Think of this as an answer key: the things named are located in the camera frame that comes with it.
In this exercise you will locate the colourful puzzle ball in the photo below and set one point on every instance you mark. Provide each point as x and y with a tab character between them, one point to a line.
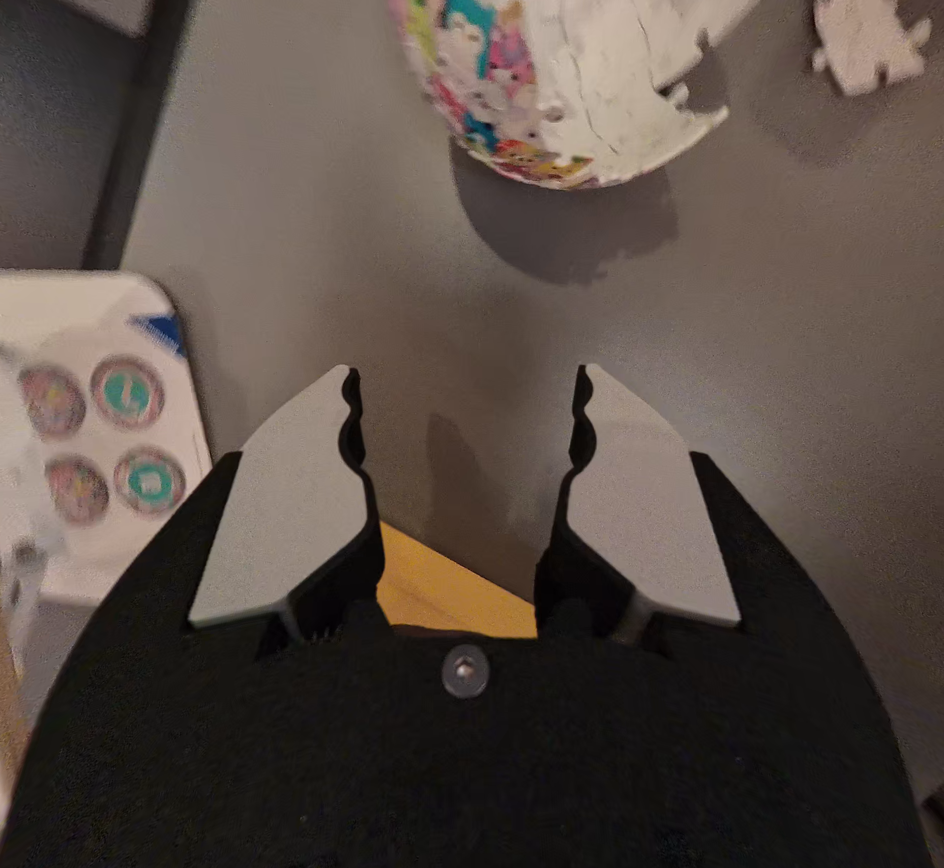
627	12

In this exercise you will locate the joined white puzzle pieces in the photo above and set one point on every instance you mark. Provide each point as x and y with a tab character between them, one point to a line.
863	27

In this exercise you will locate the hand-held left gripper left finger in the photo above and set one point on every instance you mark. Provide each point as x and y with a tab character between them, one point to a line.
295	506

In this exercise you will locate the white printed sheet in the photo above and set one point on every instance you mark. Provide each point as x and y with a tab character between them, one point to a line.
88	315

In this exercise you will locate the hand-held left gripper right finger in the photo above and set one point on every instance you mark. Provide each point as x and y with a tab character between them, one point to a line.
641	514

